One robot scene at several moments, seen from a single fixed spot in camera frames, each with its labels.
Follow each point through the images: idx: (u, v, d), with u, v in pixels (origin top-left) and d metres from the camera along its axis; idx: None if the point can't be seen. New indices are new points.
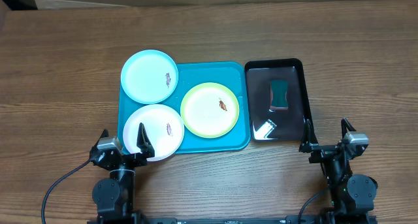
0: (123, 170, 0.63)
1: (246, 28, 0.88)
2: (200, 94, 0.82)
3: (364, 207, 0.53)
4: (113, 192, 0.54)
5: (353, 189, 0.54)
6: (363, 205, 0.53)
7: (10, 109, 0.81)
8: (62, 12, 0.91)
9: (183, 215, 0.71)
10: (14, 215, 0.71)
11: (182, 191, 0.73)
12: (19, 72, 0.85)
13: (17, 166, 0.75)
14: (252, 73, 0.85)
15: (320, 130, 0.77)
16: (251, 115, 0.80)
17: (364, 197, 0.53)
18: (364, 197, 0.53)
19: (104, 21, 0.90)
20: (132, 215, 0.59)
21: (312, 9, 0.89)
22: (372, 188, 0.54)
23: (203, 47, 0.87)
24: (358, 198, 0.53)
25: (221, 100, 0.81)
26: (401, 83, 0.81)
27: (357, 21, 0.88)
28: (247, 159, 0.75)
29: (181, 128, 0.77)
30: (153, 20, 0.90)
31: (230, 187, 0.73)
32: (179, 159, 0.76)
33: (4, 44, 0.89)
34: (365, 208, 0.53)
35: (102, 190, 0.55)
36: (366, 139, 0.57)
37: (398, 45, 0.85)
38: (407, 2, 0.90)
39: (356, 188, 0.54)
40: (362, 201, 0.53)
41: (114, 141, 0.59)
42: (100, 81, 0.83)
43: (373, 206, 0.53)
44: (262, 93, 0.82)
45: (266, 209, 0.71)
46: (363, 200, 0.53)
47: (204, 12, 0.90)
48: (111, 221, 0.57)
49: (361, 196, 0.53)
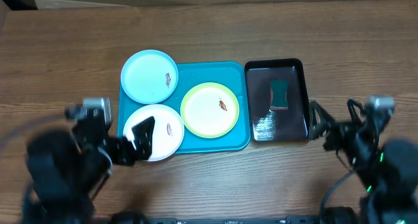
0: (101, 151, 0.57)
1: (246, 28, 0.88)
2: (201, 94, 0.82)
3: (411, 176, 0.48)
4: (48, 145, 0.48)
5: (398, 160, 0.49)
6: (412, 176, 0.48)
7: (10, 109, 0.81)
8: (62, 12, 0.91)
9: (182, 215, 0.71)
10: (13, 215, 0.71)
11: (182, 191, 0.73)
12: (19, 72, 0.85)
13: (16, 166, 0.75)
14: (252, 72, 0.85)
15: None
16: (251, 115, 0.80)
17: (410, 165, 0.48)
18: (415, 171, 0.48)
19: (104, 20, 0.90)
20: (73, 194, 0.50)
21: (312, 9, 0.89)
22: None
23: (203, 47, 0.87)
24: (402, 165, 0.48)
25: (221, 100, 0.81)
26: (401, 83, 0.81)
27: (357, 21, 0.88)
28: (247, 159, 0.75)
29: (181, 128, 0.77)
30: (153, 20, 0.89)
31: (230, 187, 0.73)
32: (179, 159, 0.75)
33: (5, 44, 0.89)
34: (413, 178, 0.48)
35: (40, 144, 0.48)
36: (391, 102, 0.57)
37: (398, 45, 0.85)
38: (407, 2, 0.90)
39: (398, 153, 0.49)
40: (408, 168, 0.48)
41: (102, 102, 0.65)
42: (100, 81, 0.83)
43: None
44: (262, 93, 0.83)
45: (266, 209, 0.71)
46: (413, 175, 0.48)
47: (204, 12, 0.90)
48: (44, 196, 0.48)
49: (405, 162, 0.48)
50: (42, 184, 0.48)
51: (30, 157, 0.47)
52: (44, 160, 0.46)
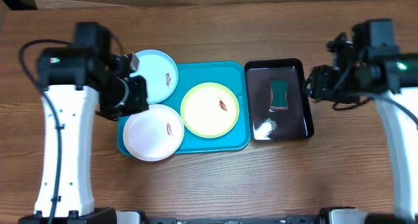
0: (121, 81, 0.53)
1: (247, 28, 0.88)
2: (201, 94, 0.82)
3: (381, 26, 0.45)
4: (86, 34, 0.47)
5: (363, 24, 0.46)
6: (381, 25, 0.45)
7: (10, 109, 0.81)
8: (62, 12, 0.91)
9: (182, 215, 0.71)
10: (14, 215, 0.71)
11: (182, 191, 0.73)
12: (19, 72, 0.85)
13: (17, 166, 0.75)
14: (252, 73, 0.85)
15: (320, 130, 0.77)
16: (251, 115, 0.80)
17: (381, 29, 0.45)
18: (383, 26, 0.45)
19: (104, 20, 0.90)
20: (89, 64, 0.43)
21: (312, 9, 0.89)
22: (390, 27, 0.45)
23: (204, 47, 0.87)
24: (376, 28, 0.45)
25: (221, 100, 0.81)
26: None
27: (357, 21, 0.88)
28: (247, 159, 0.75)
29: (181, 128, 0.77)
30: (153, 20, 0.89)
31: (230, 187, 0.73)
32: (179, 159, 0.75)
33: (5, 44, 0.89)
34: (383, 29, 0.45)
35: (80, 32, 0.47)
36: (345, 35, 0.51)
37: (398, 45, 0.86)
38: (408, 2, 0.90)
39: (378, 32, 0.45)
40: (380, 27, 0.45)
41: None
42: None
43: (391, 28, 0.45)
44: (262, 93, 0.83)
45: (266, 208, 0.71)
46: (383, 28, 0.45)
47: (204, 12, 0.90)
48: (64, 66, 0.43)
49: (381, 29, 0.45)
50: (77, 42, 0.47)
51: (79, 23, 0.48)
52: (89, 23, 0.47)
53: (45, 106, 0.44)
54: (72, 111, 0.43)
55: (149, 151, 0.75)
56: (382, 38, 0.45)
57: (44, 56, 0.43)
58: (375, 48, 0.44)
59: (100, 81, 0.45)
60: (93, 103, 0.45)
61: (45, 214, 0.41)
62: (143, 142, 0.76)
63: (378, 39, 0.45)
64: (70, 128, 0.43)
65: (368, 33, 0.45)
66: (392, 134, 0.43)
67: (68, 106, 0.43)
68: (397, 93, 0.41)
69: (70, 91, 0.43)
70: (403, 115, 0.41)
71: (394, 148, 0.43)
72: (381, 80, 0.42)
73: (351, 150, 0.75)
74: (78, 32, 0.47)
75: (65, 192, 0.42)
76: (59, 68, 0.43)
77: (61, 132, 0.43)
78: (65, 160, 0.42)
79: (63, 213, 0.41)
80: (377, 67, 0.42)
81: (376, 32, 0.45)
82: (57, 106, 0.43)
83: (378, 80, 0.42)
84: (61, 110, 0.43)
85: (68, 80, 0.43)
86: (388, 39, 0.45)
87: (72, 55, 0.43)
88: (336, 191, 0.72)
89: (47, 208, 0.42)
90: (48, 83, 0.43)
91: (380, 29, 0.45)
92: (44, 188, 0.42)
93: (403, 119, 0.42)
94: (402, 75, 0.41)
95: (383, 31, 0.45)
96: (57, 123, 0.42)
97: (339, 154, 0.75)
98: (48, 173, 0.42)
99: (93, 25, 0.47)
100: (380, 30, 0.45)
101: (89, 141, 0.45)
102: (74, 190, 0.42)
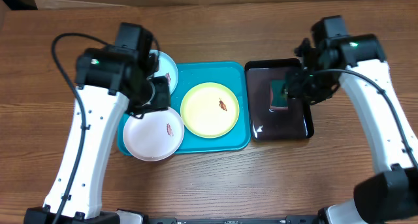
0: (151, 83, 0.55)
1: (247, 28, 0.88)
2: (201, 94, 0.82)
3: (332, 21, 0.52)
4: (128, 38, 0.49)
5: (318, 22, 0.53)
6: (332, 19, 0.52)
7: (10, 109, 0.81)
8: (62, 12, 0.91)
9: (183, 215, 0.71)
10: (14, 215, 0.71)
11: (182, 191, 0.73)
12: (19, 72, 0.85)
13: (17, 166, 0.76)
14: (252, 72, 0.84)
15: (320, 130, 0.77)
16: (251, 115, 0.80)
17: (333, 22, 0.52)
18: (334, 21, 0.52)
19: (104, 20, 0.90)
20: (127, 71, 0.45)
21: (312, 9, 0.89)
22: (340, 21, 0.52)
23: (204, 47, 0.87)
24: (328, 22, 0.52)
25: (221, 100, 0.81)
26: (401, 83, 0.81)
27: (357, 21, 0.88)
28: (247, 159, 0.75)
29: (181, 128, 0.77)
30: (153, 20, 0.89)
31: (230, 187, 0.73)
32: (179, 159, 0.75)
33: (5, 44, 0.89)
34: (332, 22, 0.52)
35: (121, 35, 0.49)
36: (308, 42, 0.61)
37: (398, 45, 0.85)
38: (408, 2, 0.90)
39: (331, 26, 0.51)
40: (332, 22, 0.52)
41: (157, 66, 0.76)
42: None
43: (340, 20, 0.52)
44: (262, 93, 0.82)
45: (266, 209, 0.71)
46: (335, 22, 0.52)
47: (204, 12, 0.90)
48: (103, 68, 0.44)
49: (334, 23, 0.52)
50: (117, 43, 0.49)
51: (121, 25, 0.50)
52: (132, 29, 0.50)
53: (76, 104, 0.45)
54: (100, 114, 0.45)
55: (153, 152, 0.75)
56: (336, 30, 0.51)
57: (85, 55, 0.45)
58: (331, 37, 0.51)
59: (134, 87, 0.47)
60: (120, 110, 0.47)
61: (53, 210, 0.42)
62: (153, 142, 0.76)
63: (333, 30, 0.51)
64: (95, 130, 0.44)
65: (323, 27, 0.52)
66: (359, 102, 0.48)
67: (97, 108, 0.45)
68: (354, 65, 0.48)
69: (102, 94, 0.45)
70: (364, 82, 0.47)
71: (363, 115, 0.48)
72: (340, 60, 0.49)
73: (351, 150, 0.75)
74: (119, 36, 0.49)
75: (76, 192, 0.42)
76: (98, 70, 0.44)
77: (85, 132, 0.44)
78: (83, 160, 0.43)
79: (70, 213, 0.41)
80: (334, 50, 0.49)
81: (330, 26, 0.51)
82: (86, 106, 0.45)
83: (337, 61, 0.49)
84: (90, 112, 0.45)
85: (104, 83, 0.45)
86: (341, 30, 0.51)
87: (113, 60, 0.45)
88: (336, 191, 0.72)
89: (57, 204, 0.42)
90: (83, 81, 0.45)
91: (333, 23, 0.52)
92: (57, 183, 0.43)
93: (364, 85, 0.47)
94: (355, 52, 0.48)
95: (335, 24, 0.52)
96: (83, 122, 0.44)
97: (339, 154, 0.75)
98: (64, 170, 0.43)
99: (136, 31, 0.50)
100: (333, 23, 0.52)
101: (108, 147, 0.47)
102: (85, 191, 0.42)
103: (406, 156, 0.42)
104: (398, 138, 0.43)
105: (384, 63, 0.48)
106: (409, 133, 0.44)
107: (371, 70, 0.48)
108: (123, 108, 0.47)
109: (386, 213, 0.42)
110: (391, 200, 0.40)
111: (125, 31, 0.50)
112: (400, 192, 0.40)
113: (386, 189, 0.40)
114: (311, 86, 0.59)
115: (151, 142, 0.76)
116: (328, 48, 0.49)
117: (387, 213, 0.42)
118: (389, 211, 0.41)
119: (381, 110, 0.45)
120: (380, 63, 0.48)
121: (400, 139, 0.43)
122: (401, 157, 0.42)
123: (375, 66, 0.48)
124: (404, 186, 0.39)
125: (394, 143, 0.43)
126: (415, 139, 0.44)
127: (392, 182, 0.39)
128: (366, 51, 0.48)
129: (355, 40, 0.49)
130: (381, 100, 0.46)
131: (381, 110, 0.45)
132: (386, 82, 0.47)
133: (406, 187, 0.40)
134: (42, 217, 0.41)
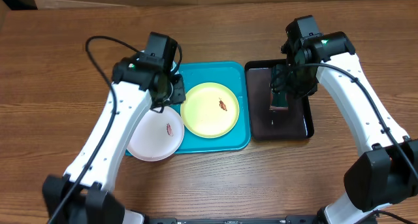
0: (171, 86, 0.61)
1: (247, 28, 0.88)
2: (201, 95, 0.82)
3: (303, 21, 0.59)
4: (158, 47, 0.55)
5: (293, 23, 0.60)
6: (304, 19, 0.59)
7: (10, 109, 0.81)
8: (62, 12, 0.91)
9: (183, 215, 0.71)
10: (13, 215, 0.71)
11: (182, 191, 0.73)
12: (19, 72, 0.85)
13: (17, 166, 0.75)
14: (251, 73, 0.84)
15: (320, 130, 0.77)
16: (251, 115, 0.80)
17: (304, 23, 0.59)
18: (307, 20, 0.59)
19: (104, 20, 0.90)
20: (155, 80, 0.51)
21: (312, 9, 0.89)
22: (310, 20, 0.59)
23: (204, 47, 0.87)
24: (300, 23, 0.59)
25: (221, 100, 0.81)
26: (401, 83, 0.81)
27: (357, 21, 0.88)
28: (247, 159, 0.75)
29: (181, 128, 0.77)
30: (153, 20, 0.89)
31: (230, 187, 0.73)
32: (179, 159, 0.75)
33: (4, 44, 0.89)
34: (304, 22, 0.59)
35: (151, 44, 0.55)
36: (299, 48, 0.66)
37: (398, 45, 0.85)
38: (407, 2, 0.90)
39: (304, 25, 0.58)
40: (302, 22, 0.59)
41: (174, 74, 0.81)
42: (100, 81, 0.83)
43: (310, 19, 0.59)
44: (262, 93, 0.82)
45: (266, 208, 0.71)
46: (307, 22, 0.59)
47: (204, 12, 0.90)
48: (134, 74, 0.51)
49: (305, 23, 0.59)
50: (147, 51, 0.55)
51: (152, 34, 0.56)
52: (160, 38, 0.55)
53: (109, 95, 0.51)
54: (129, 104, 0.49)
55: (157, 152, 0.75)
56: (309, 29, 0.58)
57: (121, 64, 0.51)
58: (304, 37, 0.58)
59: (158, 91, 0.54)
60: (144, 106, 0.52)
61: (72, 178, 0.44)
62: (156, 141, 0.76)
63: (306, 30, 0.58)
64: (123, 117, 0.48)
65: (297, 28, 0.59)
66: (337, 93, 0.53)
67: (127, 98, 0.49)
68: (327, 60, 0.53)
69: (133, 89, 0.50)
70: (337, 73, 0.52)
71: (343, 104, 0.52)
72: (314, 57, 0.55)
73: (351, 149, 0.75)
74: (149, 43, 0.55)
75: (97, 164, 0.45)
76: (132, 75, 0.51)
77: (115, 116, 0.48)
78: (108, 140, 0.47)
79: (89, 181, 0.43)
80: (307, 50, 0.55)
81: (302, 25, 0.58)
82: (119, 96, 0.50)
83: (312, 60, 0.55)
84: (121, 101, 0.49)
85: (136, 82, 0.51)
86: (313, 29, 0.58)
87: (145, 70, 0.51)
88: (336, 191, 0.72)
89: (78, 174, 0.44)
90: (118, 80, 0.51)
91: (305, 23, 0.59)
92: (80, 157, 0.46)
93: (337, 76, 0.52)
94: (327, 48, 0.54)
95: (307, 24, 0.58)
96: (115, 108, 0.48)
97: (340, 154, 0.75)
98: (89, 147, 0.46)
99: (164, 40, 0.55)
100: (305, 24, 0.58)
101: (130, 134, 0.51)
102: (106, 164, 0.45)
103: (385, 136, 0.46)
104: (375, 120, 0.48)
105: (354, 55, 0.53)
106: (385, 115, 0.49)
107: (344, 62, 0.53)
108: (146, 106, 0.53)
109: (375, 193, 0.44)
110: (377, 177, 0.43)
111: (155, 41, 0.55)
112: (383, 172, 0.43)
113: (371, 168, 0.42)
114: (292, 82, 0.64)
115: (156, 140, 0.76)
116: (304, 46, 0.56)
117: (376, 192, 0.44)
118: (377, 190, 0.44)
119: (358, 97, 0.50)
120: (350, 55, 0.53)
121: (378, 121, 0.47)
122: (380, 136, 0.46)
123: (347, 59, 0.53)
124: (386, 163, 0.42)
125: (373, 125, 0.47)
126: (392, 119, 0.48)
127: (375, 160, 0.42)
128: (337, 46, 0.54)
129: (326, 38, 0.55)
130: (356, 88, 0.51)
131: (358, 97, 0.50)
132: (358, 71, 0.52)
133: (388, 164, 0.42)
134: (60, 184, 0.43)
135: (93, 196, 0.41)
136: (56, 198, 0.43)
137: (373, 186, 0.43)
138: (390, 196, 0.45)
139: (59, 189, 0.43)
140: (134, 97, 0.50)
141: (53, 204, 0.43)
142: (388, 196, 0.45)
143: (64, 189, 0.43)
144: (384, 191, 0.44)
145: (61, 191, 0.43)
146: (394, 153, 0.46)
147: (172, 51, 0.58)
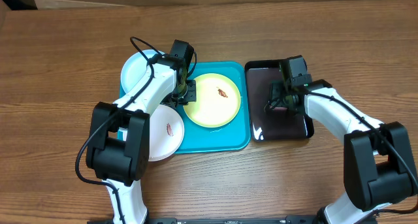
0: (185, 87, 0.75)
1: (247, 28, 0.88)
2: (204, 83, 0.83)
3: (294, 63, 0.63)
4: (177, 52, 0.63)
5: (285, 59, 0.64)
6: (296, 60, 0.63)
7: (10, 108, 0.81)
8: (62, 12, 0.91)
9: (182, 215, 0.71)
10: (13, 215, 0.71)
11: (182, 191, 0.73)
12: (19, 72, 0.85)
13: (17, 166, 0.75)
14: (252, 72, 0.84)
15: (320, 130, 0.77)
16: (251, 115, 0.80)
17: (295, 66, 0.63)
18: (297, 61, 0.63)
19: (104, 20, 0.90)
20: (179, 70, 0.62)
21: (311, 9, 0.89)
22: (301, 64, 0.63)
23: (204, 47, 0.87)
24: (292, 66, 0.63)
25: (220, 89, 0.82)
26: (401, 83, 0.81)
27: (357, 21, 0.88)
28: (247, 159, 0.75)
29: (181, 128, 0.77)
30: (153, 20, 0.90)
31: (230, 187, 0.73)
32: (179, 159, 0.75)
33: (4, 44, 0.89)
34: (294, 64, 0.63)
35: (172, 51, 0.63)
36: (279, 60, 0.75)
37: (398, 45, 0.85)
38: (408, 2, 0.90)
39: (295, 67, 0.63)
40: (294, 64, 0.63)
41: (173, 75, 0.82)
42: (100, 81, 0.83)
43: (301, 62, 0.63)
44: (263, 93, 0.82)
45: (266, 208, 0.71)
46: (298, 62, 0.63)
47: (204, 12, 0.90)
48: (165, 59, 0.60)
49: (295, 66, 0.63)
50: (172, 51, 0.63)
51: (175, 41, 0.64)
52: (182, 45, 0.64)
53: (147, 68, 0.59)
54: (163, 74, 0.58)
55: (157, 152, 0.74)
56: (299, 71, 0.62)
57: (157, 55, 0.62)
58: (294, 78, 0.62)
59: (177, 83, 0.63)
60: (170, 83, 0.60)
61: (119, 106, 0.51)
62: (155, 142, 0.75)
63: (296, 71, 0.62)
64: (159, 81, 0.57)
65: (288, 65, 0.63)
66: (322, 112, 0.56)
67: (162, 71, 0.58)
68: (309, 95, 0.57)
69: (165, 68, 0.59)
70: (318, 98, 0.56)
71: (329, 119, 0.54)
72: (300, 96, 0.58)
73: None
74: (174, 44, 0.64)
75: (138, 103, 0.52)
76: (164, 60, 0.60)
77: (153, 80, 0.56)
78: (147, 90, 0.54)
79: (132, 109, 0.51)
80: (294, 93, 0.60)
81: (293, 66, 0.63)
82: (155, 70, 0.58)
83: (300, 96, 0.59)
84: (157, 72, 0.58)
85: (167, 64, 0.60)
86: (303, 71, 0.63)
87: (175, 59, 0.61)
88: (336, 191, 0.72)
89: (123, 104, 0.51)
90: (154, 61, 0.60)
91: (294, 64, 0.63)
92: (125, 96, 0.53)
93: (319, 100, 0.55)
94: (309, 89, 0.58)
95: (298, 65, 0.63)
96: (152, 73, 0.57)
97: (339, 154, 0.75)
98: (133, 90, 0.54)
99: (187, 43, 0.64)
100: (296, 63, 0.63)
101: (158, 99, 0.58)
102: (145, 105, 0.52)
103: (362, 125, 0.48)
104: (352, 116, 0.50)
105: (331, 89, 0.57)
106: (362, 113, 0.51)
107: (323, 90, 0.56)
108: (171, 85, 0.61)
109: (369, 181, 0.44)
110: (362, 160, 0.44)
111: (175, 49, 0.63)
112: (368, 157, 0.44)
113: (353, 147, 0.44)
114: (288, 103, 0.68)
115: (155, 139, 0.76)
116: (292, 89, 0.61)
117: (369, 179, 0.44)
118: (370, 176, 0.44)
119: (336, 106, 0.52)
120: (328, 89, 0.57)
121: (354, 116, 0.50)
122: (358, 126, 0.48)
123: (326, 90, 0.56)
124: (367, 145, 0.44)
125: (351, 121, 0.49)
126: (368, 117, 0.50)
127: (354, 138, 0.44)
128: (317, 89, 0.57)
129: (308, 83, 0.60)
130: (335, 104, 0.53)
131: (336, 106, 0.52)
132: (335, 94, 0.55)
133: (369, 147, 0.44)
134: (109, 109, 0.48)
135: (135, 120, 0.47)
136: (102, 121, 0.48)
137: (363, 169, 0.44)
138: (389, 193, 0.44)
139: (106, 112, 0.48)
140: (167, 72, 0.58)
141: (96, 125, 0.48)
142: (385, 185, 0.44)
143: (111, 114, 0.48)
144: (377, 177, 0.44)
145: (110, 112, 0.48)
146: (381, 147, 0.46)
147: (191, 57, 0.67)
